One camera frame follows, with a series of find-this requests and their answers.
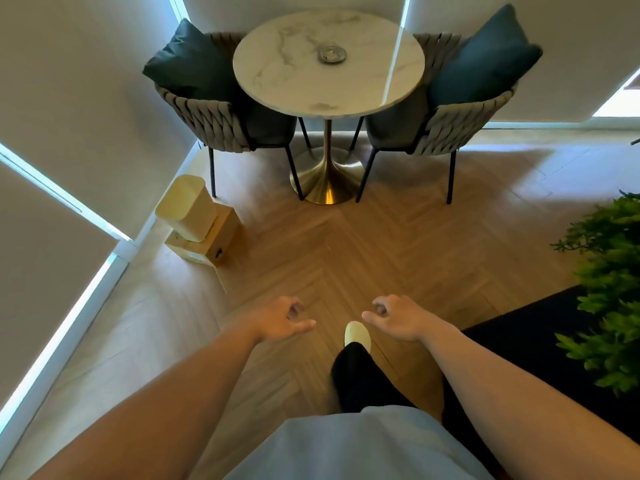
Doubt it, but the person's right hand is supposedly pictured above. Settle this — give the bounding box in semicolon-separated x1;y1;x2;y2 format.
361;295;434;343

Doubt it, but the person's left hand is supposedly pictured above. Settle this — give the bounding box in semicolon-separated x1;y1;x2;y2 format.
248;296;317;344

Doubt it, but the person's left forearm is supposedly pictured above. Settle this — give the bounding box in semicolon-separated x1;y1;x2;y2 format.
27;325;263;480

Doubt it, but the person's right forearm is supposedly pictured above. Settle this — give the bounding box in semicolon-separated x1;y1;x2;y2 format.
417;322;640;480

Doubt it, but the cream slipper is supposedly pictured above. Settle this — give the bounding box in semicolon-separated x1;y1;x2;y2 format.
344;321;372;353

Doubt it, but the person's black trouser leg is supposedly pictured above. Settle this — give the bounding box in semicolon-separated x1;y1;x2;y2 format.
331;342;417;414

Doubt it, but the brown cardboard box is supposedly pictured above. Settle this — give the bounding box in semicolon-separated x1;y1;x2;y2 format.
164;203;241;268

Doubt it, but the person's light grey shirt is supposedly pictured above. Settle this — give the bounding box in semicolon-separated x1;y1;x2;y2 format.
223;406;496;480

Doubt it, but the cream plastic waste bin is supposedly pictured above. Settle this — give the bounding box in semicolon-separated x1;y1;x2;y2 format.
155;175;219;243

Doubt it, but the woven grey armchair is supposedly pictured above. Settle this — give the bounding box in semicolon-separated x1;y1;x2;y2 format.
348;33;519;205
153;32;313;201

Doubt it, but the green leafy plant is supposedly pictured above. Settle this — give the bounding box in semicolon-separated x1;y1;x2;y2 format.
550;191;640;397

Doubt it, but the round white marble table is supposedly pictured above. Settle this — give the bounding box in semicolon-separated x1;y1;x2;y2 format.
232;8;426;205

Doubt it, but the grey roller blind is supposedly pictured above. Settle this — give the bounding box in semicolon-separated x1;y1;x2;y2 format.
0;0;198;242
181;0;407;34
0;162;120;409

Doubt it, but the round metal ashtray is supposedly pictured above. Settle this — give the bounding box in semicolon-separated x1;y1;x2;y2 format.
317;43;348;65

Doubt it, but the dark teal cushion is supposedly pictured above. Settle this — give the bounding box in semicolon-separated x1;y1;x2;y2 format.
142;18;242;103
428;3;544;108

